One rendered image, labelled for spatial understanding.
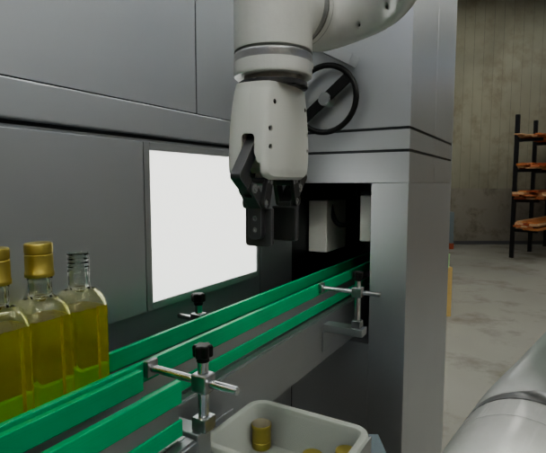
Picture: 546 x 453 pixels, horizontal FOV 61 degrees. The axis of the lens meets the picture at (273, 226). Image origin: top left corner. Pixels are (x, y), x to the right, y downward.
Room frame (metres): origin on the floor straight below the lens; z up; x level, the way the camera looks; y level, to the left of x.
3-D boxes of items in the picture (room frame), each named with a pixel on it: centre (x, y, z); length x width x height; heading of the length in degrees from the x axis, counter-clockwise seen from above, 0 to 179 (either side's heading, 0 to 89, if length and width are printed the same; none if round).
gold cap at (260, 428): (0.79, 0.02, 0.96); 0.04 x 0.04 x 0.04
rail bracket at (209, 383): (0.65, 0.12, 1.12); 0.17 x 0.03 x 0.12; 60
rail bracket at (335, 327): (1.21, -0.20, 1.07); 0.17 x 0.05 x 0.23; 60
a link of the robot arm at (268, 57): (0.52, 0.00, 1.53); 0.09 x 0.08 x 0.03; 150
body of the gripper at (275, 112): (0.51, 0.00, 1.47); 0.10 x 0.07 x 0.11; 150
